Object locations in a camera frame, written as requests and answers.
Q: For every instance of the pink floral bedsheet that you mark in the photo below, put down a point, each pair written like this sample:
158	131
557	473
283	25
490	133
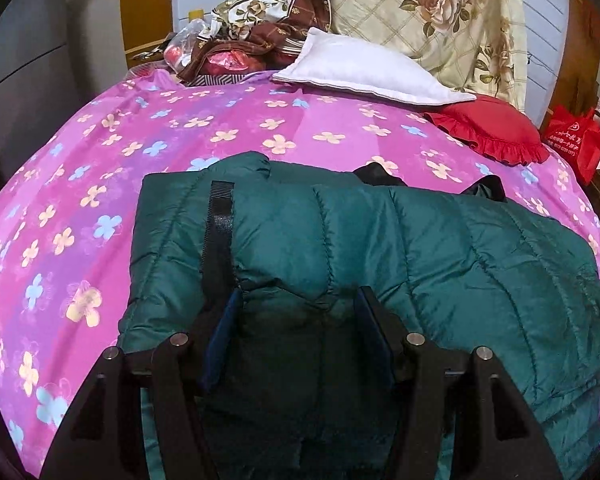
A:
130	150

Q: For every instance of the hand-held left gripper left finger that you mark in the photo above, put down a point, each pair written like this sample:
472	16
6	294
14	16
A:
220	340

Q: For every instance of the dark green puffer jacket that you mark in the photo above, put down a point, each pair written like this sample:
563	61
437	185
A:
380	250

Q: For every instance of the white pillow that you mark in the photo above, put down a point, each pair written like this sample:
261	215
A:
360	70

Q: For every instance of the red ruffled pillow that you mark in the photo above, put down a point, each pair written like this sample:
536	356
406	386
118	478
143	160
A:
495	132

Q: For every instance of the brown wooden panel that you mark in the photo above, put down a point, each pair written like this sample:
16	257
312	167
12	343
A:
145	10

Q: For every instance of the red shiny packet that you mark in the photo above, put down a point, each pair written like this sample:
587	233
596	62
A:
225	62

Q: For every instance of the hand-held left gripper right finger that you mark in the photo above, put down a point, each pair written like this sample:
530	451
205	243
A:
375	335

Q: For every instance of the brown floral quilt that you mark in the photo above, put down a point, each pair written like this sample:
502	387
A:
275	35

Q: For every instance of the red shopping bag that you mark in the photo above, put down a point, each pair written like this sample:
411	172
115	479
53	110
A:
575	140

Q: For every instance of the clear plastic bag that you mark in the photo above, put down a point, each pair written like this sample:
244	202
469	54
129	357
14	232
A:
182	45

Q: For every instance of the grey refrigerator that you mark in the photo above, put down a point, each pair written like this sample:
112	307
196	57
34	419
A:
25	60

